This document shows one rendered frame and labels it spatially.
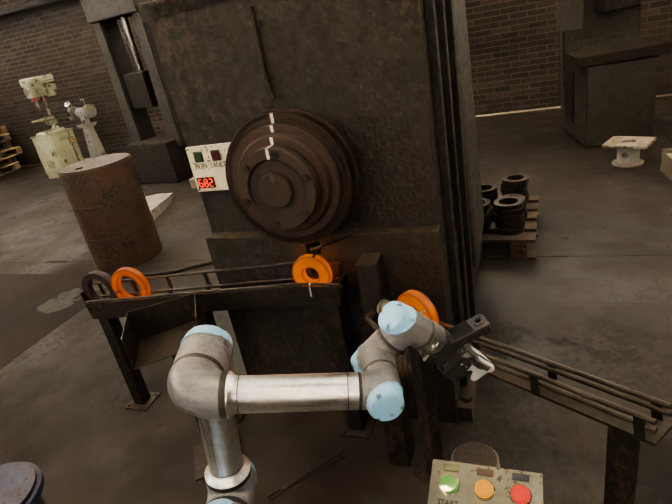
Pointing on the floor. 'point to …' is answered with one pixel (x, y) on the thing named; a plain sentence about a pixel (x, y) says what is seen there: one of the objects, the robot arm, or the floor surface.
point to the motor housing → (400, 449)
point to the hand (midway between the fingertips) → (492, 365)
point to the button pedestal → (502, 480)
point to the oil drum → (111, 211)
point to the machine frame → (462, 409)
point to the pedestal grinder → (88, 128)
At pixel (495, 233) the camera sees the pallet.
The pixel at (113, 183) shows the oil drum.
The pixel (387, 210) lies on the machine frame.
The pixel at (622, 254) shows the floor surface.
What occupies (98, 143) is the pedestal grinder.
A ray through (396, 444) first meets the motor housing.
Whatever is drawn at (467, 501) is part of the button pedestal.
